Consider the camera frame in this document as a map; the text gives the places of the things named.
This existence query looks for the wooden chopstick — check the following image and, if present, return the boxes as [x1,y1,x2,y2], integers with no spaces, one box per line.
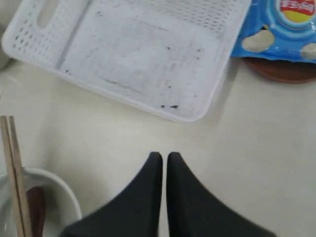
[8,116,33,237]
[0,116,25,237]

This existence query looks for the dark red wooden spoon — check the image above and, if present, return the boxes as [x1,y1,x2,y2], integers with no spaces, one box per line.
[27,187,46,237]

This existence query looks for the white plastic lattice basket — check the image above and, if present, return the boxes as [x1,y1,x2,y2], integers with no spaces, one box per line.
[1,0,251,122]

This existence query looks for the white ceramic bowl black flowers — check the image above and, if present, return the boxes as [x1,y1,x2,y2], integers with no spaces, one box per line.
[0,168,82,237]

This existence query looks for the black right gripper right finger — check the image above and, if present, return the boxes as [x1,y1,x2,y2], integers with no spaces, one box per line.
[166,152,275,237]

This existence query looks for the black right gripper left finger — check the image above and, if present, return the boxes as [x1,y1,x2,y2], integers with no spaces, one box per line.
[61,152,162,237]

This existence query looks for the brown round plate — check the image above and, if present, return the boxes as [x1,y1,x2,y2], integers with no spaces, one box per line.
[243,57,316,84]

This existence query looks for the blue Lays chip bag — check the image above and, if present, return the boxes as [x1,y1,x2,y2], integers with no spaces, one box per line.
[231,0,316,63]

